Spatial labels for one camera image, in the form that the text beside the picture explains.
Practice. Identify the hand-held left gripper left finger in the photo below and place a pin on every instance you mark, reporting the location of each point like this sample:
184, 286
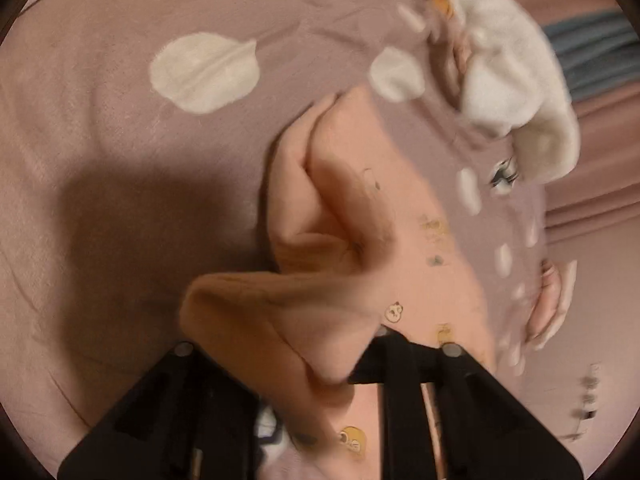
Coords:
165, 410

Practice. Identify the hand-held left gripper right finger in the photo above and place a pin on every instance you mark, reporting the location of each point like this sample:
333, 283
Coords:
400, 370

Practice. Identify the pink cartoon print shirt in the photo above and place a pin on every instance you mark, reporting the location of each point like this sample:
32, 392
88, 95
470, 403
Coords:
325, 260

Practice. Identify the pink folded garment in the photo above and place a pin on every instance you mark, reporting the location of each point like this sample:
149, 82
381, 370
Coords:
547, 300

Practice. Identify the white folded garment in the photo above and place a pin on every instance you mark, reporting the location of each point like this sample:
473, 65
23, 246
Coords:
567, 290

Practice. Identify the mauve polka dot blanket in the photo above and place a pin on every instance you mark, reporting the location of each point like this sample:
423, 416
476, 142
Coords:
125, 160

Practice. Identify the pink curtain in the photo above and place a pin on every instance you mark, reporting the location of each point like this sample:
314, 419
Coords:
600, 160

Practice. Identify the white fleece garment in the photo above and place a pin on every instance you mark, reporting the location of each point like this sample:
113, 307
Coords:
505, 60

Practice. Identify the orange toy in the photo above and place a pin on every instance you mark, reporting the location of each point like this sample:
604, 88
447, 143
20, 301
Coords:
442, 5

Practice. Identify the teal curtain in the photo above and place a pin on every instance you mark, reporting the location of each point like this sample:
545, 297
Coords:
595, 55

